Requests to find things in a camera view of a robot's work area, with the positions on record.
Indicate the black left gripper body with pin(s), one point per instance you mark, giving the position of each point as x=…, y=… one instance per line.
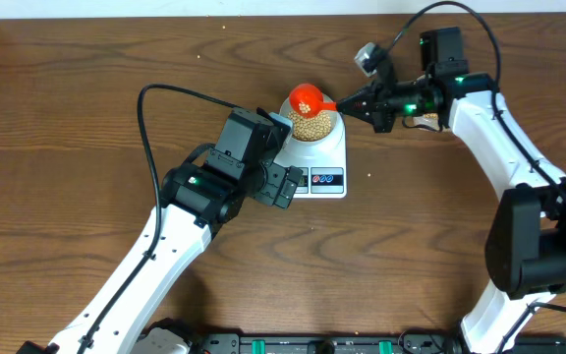
x=254, y=178

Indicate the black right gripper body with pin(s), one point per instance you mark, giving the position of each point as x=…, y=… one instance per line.
x=408, y=99

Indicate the red plastic measuring scoop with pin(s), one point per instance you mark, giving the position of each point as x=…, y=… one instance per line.
x=312, y=96

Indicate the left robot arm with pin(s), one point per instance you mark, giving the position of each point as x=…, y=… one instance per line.
x=193, y=202

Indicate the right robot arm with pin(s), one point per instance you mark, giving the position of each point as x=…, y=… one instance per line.
x=525, y=250

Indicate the white digital kitchen scale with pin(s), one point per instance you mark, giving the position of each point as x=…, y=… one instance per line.
x=324, y=165

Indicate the soybeans in bowl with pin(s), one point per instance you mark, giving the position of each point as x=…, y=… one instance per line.
x=310, y=129

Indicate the soybeans in scoop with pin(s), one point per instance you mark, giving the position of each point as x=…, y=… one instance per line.
x=304, y=108

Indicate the clear plastic container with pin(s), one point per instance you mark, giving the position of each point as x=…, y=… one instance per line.
x=428, y=121

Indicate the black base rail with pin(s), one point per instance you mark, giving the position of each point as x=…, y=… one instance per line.
x=162, y=341

